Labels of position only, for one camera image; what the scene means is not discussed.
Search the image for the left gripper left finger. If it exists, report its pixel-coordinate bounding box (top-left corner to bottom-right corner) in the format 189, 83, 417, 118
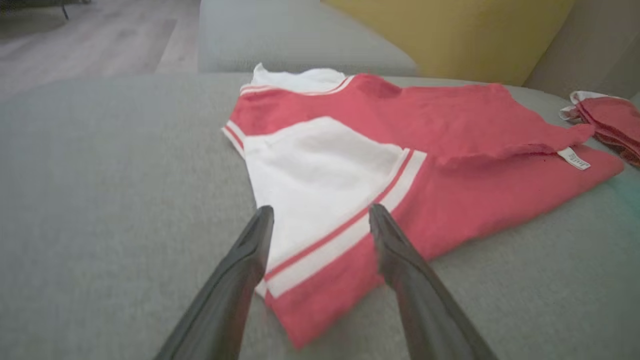
155, 205, 275, 360

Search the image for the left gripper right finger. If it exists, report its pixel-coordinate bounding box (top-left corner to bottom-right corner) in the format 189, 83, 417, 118
368, 203, 498, 360

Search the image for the red white jersey number 23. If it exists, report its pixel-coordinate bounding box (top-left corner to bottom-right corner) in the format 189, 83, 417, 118
221, 62, 625, 349

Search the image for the red shorts white band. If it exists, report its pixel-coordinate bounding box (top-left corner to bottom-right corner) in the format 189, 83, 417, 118
559, 91, 640, 167

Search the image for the grey sofa seat cushion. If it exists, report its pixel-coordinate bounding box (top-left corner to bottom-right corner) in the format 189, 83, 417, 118
0, 72, 640, 360

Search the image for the grey sofa back cushion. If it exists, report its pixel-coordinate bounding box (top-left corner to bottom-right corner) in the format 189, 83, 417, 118
197, 0, 418, 77

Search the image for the yellow cushion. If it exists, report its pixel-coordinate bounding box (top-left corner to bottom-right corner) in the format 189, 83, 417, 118
322, 0, 576, 87

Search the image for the brown grey cushion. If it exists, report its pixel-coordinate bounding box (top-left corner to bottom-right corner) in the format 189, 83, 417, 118
522, 0, 640, 101

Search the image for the black furniture leg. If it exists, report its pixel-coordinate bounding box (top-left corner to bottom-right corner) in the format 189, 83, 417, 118
0, 0, 92, 21

